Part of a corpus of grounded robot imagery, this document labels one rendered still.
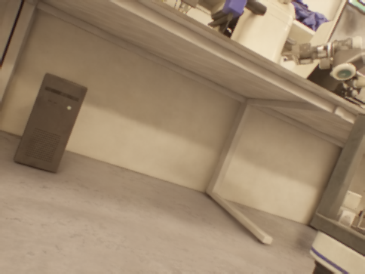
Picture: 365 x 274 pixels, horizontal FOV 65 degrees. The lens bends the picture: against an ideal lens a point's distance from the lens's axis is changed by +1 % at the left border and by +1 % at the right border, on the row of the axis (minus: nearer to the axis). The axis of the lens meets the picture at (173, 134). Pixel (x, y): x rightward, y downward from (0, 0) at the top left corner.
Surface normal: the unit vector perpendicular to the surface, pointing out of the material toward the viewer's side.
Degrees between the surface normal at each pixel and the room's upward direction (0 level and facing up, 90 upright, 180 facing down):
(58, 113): 90
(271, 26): 91
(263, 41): 91
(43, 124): 90
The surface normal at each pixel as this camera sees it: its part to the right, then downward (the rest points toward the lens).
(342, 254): -0.83, -0.30
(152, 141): 0.29, 0.16
